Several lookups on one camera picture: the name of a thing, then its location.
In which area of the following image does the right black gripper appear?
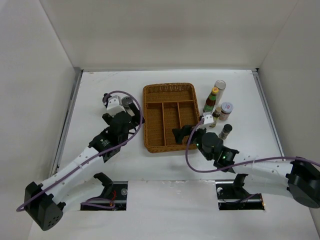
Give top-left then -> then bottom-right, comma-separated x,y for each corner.
172,122 -> 213,161

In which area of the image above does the small gold-cap yellow bottle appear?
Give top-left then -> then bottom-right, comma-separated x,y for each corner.
210,106 -> 222,128

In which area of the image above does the white-lid red-label jar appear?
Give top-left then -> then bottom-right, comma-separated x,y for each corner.
219,102 -> 234,121

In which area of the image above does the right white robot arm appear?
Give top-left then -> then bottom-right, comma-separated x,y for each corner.
172,115 -> 320,209

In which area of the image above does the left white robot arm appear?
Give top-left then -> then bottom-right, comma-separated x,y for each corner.
18,102 -> 145,231

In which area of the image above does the chrome-top glass shaker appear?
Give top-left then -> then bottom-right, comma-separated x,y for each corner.
121,96 -> 133,115

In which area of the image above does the black-stopper glass bottle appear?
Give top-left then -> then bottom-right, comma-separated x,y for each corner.
102,93 -> 112,108

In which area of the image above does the yellow-cap brown sauce bottle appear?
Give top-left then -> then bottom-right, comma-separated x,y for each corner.
203,87 -> 219,113

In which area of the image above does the brown wicker divided basket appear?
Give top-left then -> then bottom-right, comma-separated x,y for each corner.
142,82 -> 200,153

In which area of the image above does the small dark-lid pepper shaker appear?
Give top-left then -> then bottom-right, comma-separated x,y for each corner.
218,124 -> 233,140

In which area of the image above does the tall silver-lid bead jar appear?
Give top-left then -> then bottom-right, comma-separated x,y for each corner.
214,80 -> 227,105

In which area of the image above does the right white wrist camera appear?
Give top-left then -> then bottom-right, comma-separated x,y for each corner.
202,112 -> 215,128

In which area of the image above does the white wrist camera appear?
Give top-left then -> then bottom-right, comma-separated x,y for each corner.
202,112 -> 215,128
106,95 -> 125,117

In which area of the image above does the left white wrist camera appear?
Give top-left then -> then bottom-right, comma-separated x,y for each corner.
106,95 -> 125,117

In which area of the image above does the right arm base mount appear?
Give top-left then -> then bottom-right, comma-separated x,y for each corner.
215,174 -> 265,211

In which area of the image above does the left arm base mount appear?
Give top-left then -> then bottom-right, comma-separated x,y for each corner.
80,172 -> 129,211

